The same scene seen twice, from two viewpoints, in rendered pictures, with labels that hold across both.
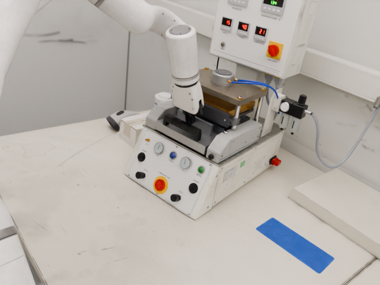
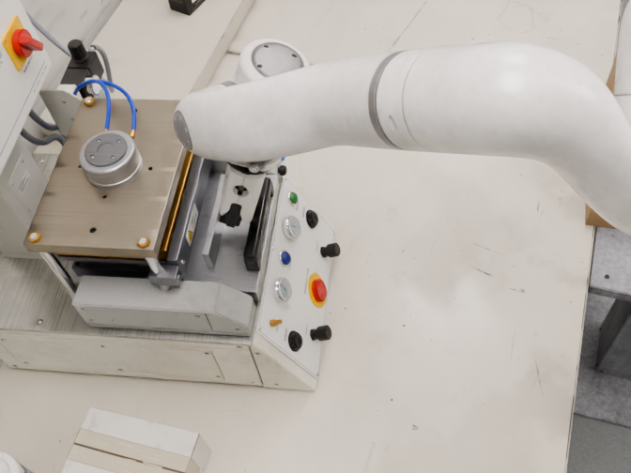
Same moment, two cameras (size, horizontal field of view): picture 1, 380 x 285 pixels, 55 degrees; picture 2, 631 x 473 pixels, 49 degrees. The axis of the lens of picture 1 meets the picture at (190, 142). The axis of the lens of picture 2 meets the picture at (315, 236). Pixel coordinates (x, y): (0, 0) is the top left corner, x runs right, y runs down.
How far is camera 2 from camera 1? 1.45 m
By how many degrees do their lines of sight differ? 79
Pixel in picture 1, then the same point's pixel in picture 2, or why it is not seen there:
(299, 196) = not seen: hidden behind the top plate
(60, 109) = not seen: outside the picture
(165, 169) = (300, 279)
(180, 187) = (313, 246)
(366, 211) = (150, 63)
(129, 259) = (472, 238)
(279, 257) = not seen: hidden behind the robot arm
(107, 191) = (384, 372)
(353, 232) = (208, 68)
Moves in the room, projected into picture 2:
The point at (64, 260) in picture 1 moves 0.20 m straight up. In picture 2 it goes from (547, 294) to (573, 228)
